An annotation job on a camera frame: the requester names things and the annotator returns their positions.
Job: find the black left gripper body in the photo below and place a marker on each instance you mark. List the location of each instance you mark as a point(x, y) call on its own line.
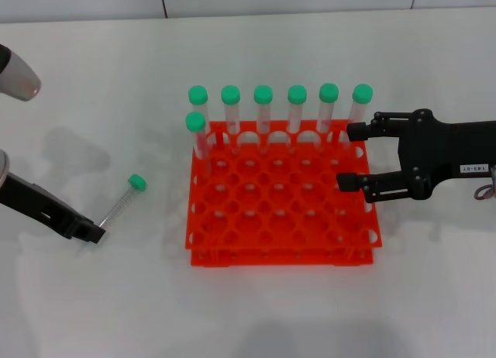
point(31, 203)

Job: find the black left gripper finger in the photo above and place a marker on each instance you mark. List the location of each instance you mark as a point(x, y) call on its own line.
point(95, 234)
point(75, 228)

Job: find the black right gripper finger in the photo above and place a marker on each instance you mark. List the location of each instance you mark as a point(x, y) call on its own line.
point(360, 131)
point(348, 181)

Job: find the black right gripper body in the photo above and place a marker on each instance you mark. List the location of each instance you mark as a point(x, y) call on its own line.
point(445, 149)

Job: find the green capped clear test tube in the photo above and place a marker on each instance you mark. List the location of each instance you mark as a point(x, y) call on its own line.
point(297, 93)
point(136, 181)
point(263, 93)
point(362, 93)
point(195, 121)
point(328, 92)
point(198, 94)
point(230, 94)

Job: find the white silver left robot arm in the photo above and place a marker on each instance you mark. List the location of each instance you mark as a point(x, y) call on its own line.
point(3, 168)

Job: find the orange test tube rack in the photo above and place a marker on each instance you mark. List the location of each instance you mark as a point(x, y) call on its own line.
point(271, 259)

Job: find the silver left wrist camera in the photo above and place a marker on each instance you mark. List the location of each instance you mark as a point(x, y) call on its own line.
point(19, 79)

